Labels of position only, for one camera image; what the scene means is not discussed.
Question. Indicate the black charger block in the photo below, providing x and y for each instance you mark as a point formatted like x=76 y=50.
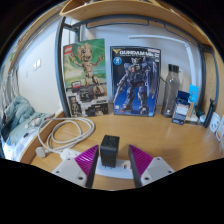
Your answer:
x=109 y=150

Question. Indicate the bed with blue bedding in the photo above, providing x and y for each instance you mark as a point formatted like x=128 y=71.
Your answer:
x=18 y=113

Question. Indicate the blue robot model kit box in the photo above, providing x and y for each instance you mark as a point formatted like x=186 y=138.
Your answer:
x=135 y=83

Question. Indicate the dark clear drink bottle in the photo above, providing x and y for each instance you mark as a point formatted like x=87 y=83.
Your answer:
x=170 y=93

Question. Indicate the green tree figure toy box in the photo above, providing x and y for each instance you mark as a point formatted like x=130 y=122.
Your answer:
x=85 y=73

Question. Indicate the white mug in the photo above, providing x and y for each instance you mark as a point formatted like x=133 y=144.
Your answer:
x=215 y=122

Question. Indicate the light blue packet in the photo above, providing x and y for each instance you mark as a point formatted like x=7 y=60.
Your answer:
x=193 y=91

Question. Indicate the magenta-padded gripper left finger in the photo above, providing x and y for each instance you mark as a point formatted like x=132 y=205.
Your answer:
x=68 y=168

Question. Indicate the white wall switch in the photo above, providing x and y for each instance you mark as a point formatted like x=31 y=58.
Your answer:
x=37 y=64

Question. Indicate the small blue white box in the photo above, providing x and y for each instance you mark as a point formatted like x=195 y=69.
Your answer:
x=181 y=110

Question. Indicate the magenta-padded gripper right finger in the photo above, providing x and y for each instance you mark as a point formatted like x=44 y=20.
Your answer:
x=156 y=168

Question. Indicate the dark grey metal frame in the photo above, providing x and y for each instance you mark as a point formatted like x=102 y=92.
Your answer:
x=59 y=66

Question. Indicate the black slim bottle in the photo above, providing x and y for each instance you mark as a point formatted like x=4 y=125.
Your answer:
x=210 y=113

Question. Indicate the long wooden wall ledge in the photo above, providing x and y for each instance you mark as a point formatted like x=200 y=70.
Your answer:
x=36 y=30

